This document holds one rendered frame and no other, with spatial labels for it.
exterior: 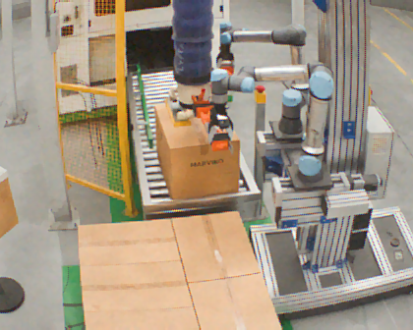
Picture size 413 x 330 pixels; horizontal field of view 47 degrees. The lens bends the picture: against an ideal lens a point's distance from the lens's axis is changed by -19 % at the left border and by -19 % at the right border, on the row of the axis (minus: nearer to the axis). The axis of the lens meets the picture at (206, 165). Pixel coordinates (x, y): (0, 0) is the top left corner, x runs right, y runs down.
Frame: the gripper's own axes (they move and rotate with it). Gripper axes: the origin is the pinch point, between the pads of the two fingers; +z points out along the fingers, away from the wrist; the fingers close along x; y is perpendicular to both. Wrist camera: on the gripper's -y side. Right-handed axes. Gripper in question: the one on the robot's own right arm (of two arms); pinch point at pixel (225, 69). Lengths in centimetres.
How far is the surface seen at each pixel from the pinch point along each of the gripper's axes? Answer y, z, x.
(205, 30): 40, -42, -21
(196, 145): 40, 30, -27
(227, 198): 45, 65, -10
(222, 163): 40, 43, -12
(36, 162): -135, 125, -154
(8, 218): 56, 54, -154
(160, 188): 13, 73, -45
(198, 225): 60, 70, -31
